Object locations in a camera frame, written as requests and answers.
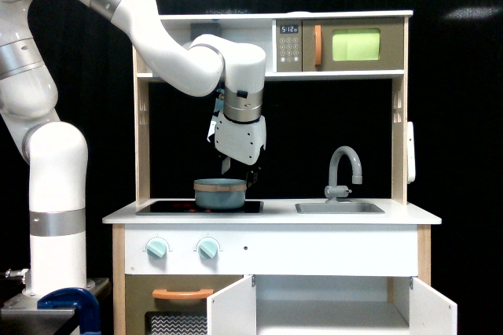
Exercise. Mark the white cabinet door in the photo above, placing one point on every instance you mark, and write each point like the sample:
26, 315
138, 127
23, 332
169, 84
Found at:
232, 310
430, 312

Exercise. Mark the left teal stove knob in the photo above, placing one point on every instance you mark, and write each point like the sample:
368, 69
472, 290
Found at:
156, 248

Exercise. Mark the left white cabinet door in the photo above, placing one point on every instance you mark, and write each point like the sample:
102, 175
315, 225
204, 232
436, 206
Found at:
232, 310

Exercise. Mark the toy cleaver knife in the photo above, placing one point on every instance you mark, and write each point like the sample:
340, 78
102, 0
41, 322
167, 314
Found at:
219, 104

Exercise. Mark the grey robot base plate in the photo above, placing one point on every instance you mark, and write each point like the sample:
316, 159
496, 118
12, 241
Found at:
25, 302

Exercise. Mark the teal stove knob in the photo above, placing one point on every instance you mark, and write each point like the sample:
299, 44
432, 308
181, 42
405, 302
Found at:
156, 248
207, 248

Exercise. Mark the toy oven door orange handle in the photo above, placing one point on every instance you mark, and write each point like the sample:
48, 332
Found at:
139, 299

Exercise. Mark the white side-mounted holder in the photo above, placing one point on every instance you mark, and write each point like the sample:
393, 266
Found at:
410, 151

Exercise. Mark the right white cabinet door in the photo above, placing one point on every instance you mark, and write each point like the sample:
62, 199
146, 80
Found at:
430, 312

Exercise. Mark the grey toy sink basin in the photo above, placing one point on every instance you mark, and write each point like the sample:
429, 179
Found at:
338, 208

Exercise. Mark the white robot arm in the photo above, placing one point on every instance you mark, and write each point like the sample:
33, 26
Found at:
57, 152

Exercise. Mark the black toy stovetop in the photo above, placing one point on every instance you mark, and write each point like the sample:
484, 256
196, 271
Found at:
189, 207

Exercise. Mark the white wooden toy kitchen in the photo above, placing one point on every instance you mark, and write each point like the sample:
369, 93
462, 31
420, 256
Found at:
314, 273

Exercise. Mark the grey toy range hood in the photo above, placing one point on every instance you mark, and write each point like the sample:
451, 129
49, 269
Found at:
199, 29

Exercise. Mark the blue clamp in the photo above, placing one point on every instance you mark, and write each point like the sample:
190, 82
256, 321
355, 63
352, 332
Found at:
85, 303

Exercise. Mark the right teal stove knob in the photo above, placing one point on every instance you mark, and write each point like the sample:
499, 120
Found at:
207, 248

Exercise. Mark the toy microwave with orange handle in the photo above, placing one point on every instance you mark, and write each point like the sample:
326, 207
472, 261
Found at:
332, 45

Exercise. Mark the teal bowl with tan rim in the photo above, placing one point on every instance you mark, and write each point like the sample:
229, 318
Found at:
220, 194

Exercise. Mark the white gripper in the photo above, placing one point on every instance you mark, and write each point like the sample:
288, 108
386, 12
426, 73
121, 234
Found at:
241, 142

